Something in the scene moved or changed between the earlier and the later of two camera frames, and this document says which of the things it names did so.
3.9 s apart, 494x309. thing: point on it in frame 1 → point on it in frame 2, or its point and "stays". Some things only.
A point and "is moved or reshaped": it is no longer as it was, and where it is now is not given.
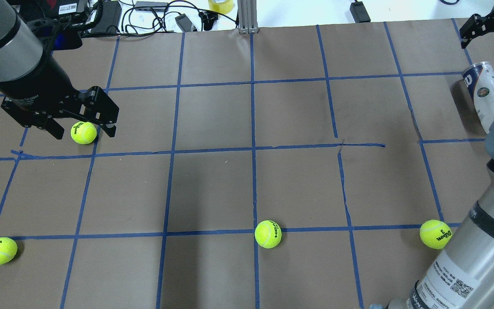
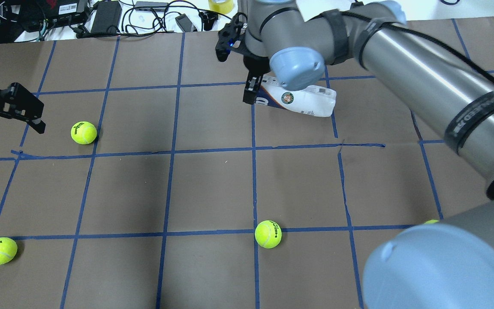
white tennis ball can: x=489 y=99 is moved or reshaped
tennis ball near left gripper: x=83 y=132 stays
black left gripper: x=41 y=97 → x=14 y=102
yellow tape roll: x=223 y=7 stays
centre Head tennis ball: x=268 y=234 stays
